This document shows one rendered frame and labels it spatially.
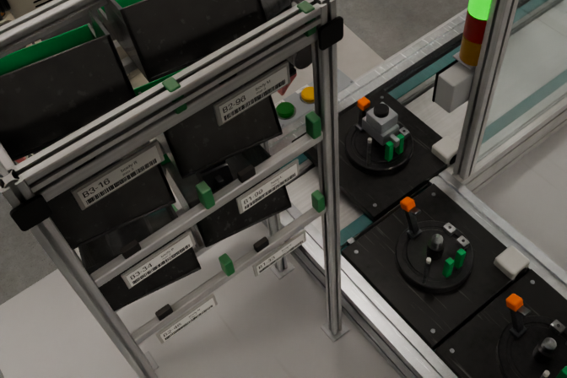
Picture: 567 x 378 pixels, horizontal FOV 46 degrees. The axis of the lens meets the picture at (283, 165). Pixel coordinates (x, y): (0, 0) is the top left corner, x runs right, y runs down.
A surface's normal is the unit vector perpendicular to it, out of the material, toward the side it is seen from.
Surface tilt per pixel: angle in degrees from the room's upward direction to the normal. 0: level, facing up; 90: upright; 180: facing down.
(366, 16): 0
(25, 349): 0
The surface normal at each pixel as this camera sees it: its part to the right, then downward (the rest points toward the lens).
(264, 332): -0.07, -0.59
